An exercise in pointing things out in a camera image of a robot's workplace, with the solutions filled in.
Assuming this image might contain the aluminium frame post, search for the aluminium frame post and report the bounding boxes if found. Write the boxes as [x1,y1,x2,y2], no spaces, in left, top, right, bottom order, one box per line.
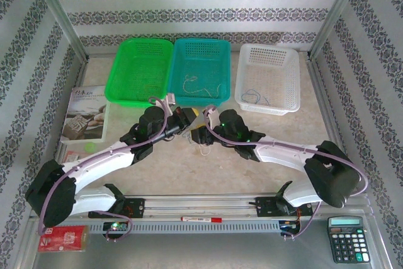
[28,0,89,61]
[309,0,368,59]

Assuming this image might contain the red paper packet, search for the red paper packet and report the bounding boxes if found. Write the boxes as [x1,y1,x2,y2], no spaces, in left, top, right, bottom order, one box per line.
[38,225,91,253]

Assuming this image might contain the right controller board with wires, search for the right controller board with wires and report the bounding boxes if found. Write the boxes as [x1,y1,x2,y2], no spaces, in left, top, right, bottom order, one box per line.
[280,220,300,231]

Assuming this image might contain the red and white marker pen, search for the red and white marker pen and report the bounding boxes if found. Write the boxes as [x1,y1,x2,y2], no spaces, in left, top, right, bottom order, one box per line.
[180,215,223,222]

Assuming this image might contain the black desk calculator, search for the black desk calculator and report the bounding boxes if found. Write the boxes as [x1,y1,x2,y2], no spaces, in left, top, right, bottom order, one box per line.
[327,215,370,263]

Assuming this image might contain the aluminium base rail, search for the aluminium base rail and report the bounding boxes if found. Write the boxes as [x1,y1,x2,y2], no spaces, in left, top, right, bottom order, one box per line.
[30,193,369,219]

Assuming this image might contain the left controller board green light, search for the left controller board green light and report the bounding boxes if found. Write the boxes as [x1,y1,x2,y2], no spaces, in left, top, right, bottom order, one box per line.
[103,221,130,232]

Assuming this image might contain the green plastic basket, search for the green plastic basket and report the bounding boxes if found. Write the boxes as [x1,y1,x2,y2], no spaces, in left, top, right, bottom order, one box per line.
[105,38,175,108]

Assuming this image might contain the grey slotted cable duct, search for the grey slotted cable duct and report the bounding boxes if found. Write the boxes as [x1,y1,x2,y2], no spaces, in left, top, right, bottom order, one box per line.
[89,220,283,234]

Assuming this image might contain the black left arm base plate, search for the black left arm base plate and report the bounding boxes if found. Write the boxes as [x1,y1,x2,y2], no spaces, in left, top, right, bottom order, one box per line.
[121,198,146,219]

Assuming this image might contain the thin white cable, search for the thin white cable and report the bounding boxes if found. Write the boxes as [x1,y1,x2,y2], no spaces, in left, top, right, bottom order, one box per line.
[183,75,225,100]

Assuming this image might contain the aluminium side rail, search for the aluminium side rail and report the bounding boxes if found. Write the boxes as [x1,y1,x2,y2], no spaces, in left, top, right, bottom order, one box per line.
[308,56,359,193]
[43,57,91,196]

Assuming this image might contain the teal plastic basket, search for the teal plastic basket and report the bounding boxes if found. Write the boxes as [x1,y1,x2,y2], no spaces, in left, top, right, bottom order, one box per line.
[166,38,233,108]

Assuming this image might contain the pink printed card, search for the pink printed card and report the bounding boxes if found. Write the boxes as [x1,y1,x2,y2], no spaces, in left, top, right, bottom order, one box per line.
[64,149,88,163]

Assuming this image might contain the book with photo cover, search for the book with photo cover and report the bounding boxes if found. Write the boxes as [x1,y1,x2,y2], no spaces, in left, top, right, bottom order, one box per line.
[60,84,111,144]

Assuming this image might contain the thin blue cable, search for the thin blue cable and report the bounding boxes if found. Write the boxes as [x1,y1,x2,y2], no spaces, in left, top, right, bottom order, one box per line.
[241,89,271,106]

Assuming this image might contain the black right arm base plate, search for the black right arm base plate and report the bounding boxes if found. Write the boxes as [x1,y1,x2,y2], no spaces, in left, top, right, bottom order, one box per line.
[255,196,312,218]

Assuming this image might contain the white plastic basket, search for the white plastic basket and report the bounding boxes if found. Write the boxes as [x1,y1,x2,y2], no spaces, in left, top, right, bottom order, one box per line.
[234,43,300,116]

